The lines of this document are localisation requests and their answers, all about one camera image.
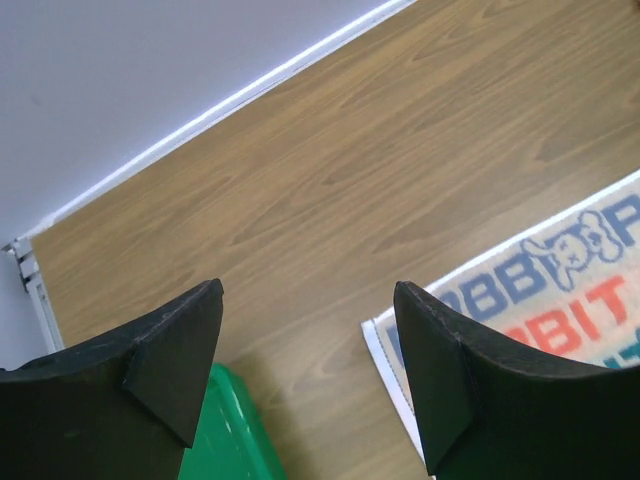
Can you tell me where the green plastic tray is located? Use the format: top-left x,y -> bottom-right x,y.
178,363 -> 287,480

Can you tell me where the aluminium frame rail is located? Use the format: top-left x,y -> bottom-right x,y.
3,237 -> 65,354

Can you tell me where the rabbit print towel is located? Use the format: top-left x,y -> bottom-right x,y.
360,169 -> 640,451

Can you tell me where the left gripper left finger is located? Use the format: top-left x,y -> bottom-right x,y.
1,279 -> 224,479

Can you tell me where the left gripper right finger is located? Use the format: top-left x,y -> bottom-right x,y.
394,281 -> 639,479

